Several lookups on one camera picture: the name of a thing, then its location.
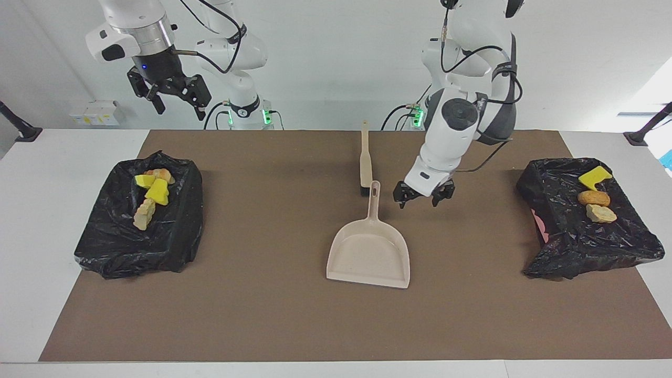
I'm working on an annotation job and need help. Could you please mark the beige brush black bristles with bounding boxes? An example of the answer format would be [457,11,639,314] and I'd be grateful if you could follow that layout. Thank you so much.
[359,120,374,197]

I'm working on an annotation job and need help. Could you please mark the beige plastic dustpan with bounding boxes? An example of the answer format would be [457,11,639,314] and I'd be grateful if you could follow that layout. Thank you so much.
[326,181,411,290]

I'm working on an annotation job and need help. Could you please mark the green yellow sponge piece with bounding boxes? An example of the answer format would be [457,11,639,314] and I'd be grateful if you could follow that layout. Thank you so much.
[578,165,614,191]
[145,178,170,206]

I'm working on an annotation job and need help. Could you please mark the brown bread roll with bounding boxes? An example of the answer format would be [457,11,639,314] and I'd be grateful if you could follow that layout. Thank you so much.
[577,190,612,207]

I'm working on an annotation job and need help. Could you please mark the pink item in bin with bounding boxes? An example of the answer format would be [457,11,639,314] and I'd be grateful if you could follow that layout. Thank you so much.
[530,208,549,243]

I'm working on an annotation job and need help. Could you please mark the black bagged trash bin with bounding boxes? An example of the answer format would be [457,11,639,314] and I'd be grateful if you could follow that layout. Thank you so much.
[73,151,204,280]

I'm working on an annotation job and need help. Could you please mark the black bagged bin pink inside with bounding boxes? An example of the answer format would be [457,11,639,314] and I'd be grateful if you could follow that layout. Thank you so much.
[516,157,666,280]

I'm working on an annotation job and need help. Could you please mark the brown table mat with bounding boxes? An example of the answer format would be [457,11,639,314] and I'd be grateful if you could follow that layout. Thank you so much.
[38,130,672,362]

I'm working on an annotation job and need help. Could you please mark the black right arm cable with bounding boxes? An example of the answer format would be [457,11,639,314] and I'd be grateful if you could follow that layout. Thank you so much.
[173,0,247,74]

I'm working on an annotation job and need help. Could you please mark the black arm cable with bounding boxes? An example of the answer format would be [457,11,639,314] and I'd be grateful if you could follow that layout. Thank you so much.
[173,0,247,74]
[440,0,523,173]

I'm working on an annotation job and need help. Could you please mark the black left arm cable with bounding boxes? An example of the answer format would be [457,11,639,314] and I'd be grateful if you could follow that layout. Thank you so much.
[440,0,523,173]

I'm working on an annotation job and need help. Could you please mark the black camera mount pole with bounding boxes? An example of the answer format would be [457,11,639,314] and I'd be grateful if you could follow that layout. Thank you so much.
[624,102,672,146]
[0,101,43,143]

